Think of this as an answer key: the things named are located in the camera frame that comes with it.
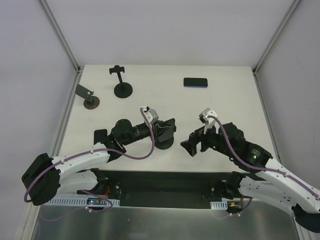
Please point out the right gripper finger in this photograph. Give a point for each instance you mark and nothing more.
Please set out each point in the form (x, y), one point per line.
(190, 146)
(196, 136)

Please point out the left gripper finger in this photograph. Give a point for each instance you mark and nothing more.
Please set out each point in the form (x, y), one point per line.
(166, 133)
(167, 124)

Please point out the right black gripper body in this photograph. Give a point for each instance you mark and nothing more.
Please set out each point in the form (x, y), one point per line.
(199, 140)

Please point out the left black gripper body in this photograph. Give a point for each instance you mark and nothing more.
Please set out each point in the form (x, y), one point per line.
(158, 130)

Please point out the black round base phone stand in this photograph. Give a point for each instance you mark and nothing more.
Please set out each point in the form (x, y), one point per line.
(164, 145)

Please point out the blue edged black phone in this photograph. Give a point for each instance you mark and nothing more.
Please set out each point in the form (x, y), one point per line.
(195, 82)

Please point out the black clamp phone stand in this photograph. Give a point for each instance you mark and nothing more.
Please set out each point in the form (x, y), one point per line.
(123, 89)

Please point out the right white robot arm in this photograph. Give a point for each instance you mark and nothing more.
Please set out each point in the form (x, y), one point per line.
(284, 190)

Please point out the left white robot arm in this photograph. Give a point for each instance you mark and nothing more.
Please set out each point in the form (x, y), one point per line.
(48, 176)

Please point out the black phone with red case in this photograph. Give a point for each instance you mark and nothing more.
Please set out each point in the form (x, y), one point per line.
(99, 136)

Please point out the brown base phone stand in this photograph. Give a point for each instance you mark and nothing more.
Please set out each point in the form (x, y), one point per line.
(90, 101)

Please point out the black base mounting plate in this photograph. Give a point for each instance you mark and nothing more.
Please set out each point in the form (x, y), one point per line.
(175, 190)

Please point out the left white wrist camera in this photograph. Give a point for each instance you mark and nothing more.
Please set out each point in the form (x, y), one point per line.
(150, 114)

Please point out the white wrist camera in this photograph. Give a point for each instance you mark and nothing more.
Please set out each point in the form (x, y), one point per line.
(208, 118)
(150, 114)

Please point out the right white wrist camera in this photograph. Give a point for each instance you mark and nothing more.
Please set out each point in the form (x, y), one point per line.
(208, 118)

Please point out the right white cable duct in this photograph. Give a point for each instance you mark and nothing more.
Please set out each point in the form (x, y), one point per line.
(226, 204)

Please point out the white cable duct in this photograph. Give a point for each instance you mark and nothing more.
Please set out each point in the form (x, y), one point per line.
(226, 204)
(82, 201)

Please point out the left white cable duct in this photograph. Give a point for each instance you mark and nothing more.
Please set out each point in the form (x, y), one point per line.
(82, 201)

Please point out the right aluminium frame post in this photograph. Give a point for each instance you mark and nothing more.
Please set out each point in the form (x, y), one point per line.
(294, 5)

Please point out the aluminium frame post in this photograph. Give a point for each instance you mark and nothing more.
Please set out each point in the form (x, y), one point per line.
(59, 34)
(294, 5)

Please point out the left aluminium frame post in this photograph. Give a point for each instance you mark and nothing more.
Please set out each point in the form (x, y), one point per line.
(59, 34)

